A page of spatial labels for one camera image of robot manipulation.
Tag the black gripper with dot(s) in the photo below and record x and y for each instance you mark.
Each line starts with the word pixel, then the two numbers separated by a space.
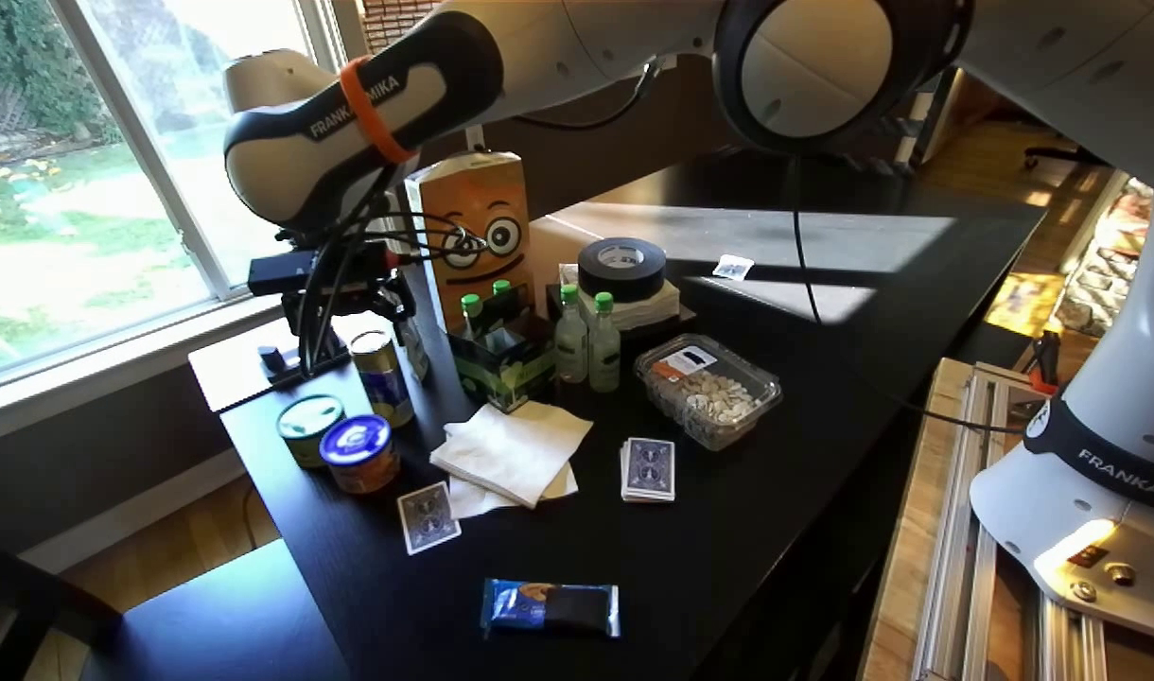
pixel 371 283

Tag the slim blue silver drink can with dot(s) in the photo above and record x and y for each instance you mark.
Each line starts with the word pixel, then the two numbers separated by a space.
pixel 382 379

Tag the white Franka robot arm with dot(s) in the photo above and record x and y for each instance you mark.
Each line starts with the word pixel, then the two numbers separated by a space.
pixel 852 64

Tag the dark bottle with green cap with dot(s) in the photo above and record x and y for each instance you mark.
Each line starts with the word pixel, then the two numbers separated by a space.
pixel 503 297
pixel 472 310

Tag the green cardboard bottle crate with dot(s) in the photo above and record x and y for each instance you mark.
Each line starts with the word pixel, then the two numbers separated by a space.
pixel 503 364

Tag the clear bottle with green cap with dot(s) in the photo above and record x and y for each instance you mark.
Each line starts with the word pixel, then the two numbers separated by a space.
pixel 601 345
pixel 570 342

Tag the tin with green lid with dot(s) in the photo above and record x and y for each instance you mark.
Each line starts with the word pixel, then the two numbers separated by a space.
pixel 306 426

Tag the tin with blue lid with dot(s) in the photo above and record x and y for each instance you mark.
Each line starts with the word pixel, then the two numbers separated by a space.
pixel 356 451

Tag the brown carton with cartoon face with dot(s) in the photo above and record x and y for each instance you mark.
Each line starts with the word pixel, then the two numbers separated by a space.
pixel 478 240

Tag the white paper napkins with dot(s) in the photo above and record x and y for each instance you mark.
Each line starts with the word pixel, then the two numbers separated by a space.
pixel 511 457

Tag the single blue playing card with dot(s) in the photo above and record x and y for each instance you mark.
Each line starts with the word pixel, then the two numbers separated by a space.
pixel 430 518

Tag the dark tape roll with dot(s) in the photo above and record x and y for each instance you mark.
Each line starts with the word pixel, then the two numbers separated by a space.
pixel 623 267

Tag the blue playing card deck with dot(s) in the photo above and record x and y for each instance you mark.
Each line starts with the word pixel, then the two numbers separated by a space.
pixel 648 471

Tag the blue wrapped snack bar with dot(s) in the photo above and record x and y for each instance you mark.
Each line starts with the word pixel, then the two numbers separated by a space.
pixel 554 606

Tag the black wooden chair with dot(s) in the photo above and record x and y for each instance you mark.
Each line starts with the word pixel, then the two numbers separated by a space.
pixel 198 629

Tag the clear plastic seed container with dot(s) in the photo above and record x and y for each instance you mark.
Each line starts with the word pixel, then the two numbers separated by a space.
pixel 711 391

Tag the yellow package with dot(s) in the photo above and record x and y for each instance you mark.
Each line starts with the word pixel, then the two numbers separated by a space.
pixel 1025 303

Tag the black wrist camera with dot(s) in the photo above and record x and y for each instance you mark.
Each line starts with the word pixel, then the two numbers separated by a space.
pixel 284 272

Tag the white window frame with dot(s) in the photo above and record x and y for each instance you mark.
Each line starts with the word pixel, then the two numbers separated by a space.
pixel 160 177

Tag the aluminium rail frame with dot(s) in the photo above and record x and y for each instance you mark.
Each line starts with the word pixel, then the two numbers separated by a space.
pixel 967 542

